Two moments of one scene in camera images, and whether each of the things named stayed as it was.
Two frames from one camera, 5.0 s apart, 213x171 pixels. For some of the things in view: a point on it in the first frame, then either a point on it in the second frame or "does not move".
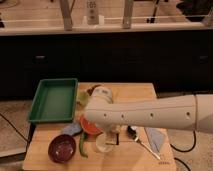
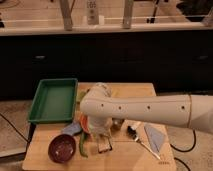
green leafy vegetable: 83,97 does not move
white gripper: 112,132 -> 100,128
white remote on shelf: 91,12 does not move
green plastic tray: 54,101 does not move
